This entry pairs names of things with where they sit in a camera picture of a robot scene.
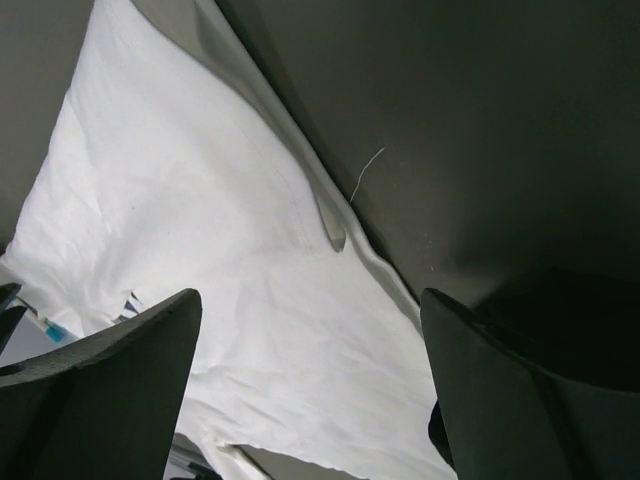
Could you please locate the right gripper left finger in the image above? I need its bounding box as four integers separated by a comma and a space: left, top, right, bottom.
1, 289, 201, 479

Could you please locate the folded black t-shirt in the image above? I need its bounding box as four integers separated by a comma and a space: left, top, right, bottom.
428, 269, 639, 463

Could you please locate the white daisy print t-shirt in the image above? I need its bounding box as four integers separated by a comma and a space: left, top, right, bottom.
1, 1, 454, 479

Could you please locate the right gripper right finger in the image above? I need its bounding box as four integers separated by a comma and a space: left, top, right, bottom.
420, 289, 639, 479

